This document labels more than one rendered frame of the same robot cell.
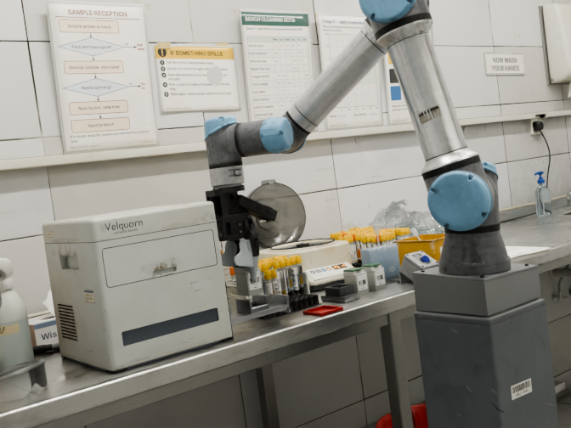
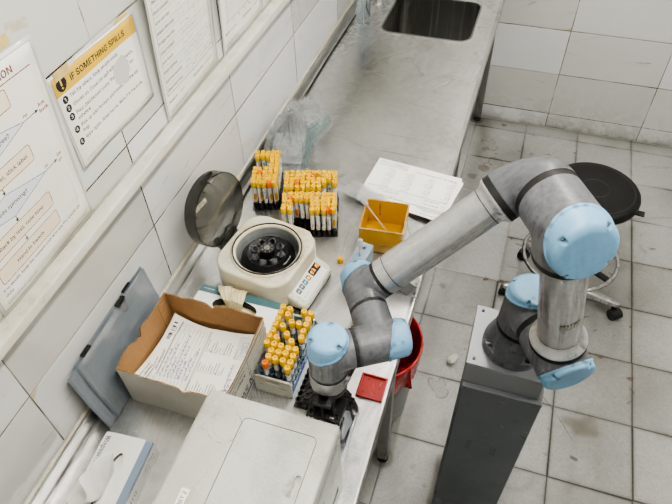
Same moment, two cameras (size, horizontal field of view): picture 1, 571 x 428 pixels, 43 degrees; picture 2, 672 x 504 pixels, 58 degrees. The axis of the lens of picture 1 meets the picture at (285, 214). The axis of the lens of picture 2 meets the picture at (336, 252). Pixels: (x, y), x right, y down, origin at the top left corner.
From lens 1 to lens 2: 1.55 m
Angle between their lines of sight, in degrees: 53
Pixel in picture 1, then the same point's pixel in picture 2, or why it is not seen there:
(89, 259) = not seen: outside the picture
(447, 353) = (488, 409)
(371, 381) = not seen: hidden behind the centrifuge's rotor
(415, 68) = (575, 298)
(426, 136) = (558, 338)
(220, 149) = (337, 373)
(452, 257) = (512, 360)
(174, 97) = (91, 137)
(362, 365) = not seen: hidden behind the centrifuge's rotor
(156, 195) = (104, 265)
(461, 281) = (520, 379)
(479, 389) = (512, 428)
